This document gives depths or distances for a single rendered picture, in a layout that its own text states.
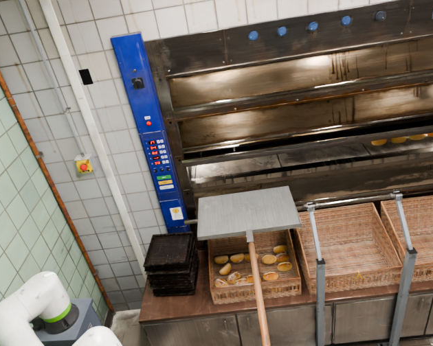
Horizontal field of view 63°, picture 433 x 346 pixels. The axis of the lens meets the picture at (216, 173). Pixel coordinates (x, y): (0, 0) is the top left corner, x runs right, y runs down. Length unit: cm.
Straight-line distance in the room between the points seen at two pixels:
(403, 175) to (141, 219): 179
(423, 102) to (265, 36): 101
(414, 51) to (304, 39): 61
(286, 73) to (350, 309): 149
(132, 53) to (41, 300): 124
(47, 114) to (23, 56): 33
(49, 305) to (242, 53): 150
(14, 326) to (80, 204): 122
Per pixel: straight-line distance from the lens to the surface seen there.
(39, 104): 230
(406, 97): 237
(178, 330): 250
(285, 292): 234
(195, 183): 234
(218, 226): 196
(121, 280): 303
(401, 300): 245
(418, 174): 267
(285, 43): 204
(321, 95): 216
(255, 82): 205
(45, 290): 160
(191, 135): 216
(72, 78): 215
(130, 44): 200
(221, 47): 200
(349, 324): 261
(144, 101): 207
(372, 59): 220
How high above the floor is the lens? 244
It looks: 32 degrees down
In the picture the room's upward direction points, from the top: 10 degrees counter-clockwise
